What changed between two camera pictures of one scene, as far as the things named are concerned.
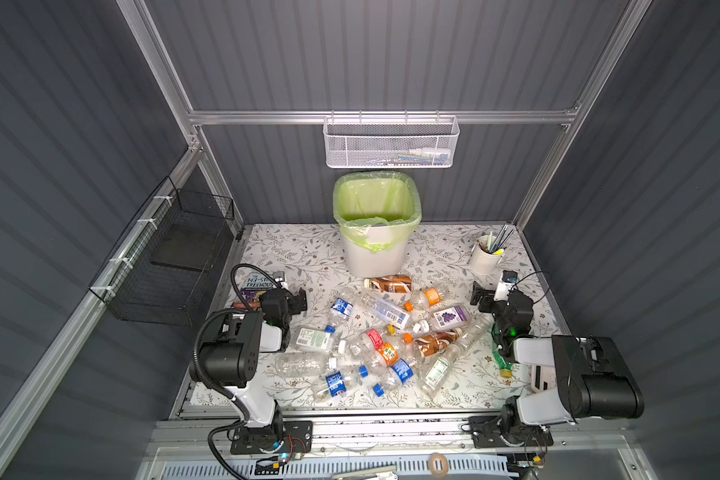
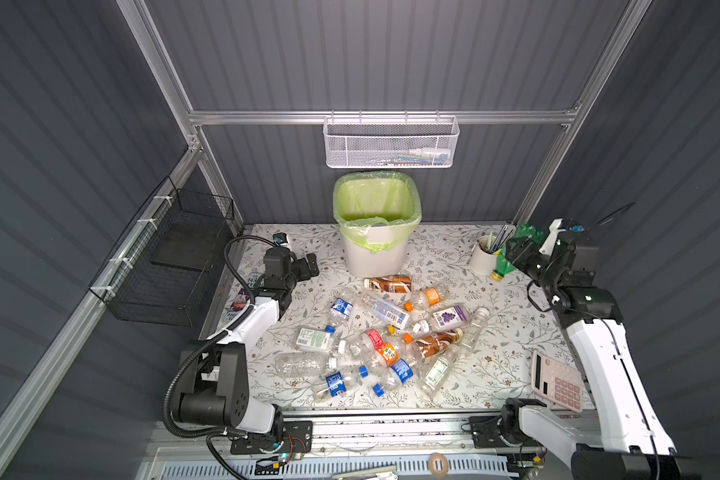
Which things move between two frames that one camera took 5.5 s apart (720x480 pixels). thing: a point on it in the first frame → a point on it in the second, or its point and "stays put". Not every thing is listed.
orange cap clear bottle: [422, 301] stays put
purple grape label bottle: [445, 318] stays put
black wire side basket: [154, 273] stays put
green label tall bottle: [437, 371] stays put
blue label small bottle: [339, 311] stays put
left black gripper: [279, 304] → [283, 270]
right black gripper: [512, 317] → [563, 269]
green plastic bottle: [505, 367] → [504, 262]
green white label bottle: [315, 339] stays put
